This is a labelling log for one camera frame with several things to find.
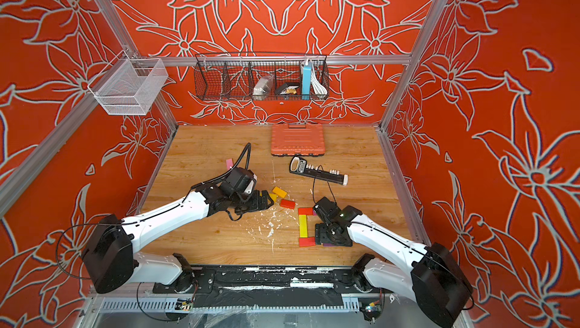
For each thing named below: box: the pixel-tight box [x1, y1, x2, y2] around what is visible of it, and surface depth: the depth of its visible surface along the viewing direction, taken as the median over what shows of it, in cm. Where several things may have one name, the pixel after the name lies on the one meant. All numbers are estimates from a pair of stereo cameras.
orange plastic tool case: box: [270, 123, 326, 157], surface depth 112 cm
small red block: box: [280, 198, 296, 210], surface depth 92 cm
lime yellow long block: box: [298, 214, 309, 239], surface depth 86 cm
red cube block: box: [297, 207, 314, 216], surface depth 92 cm
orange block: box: [271, 185, 288, 199], surface depth 96 cm
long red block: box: [298, 236, 317, 248], surface depth 84 cm
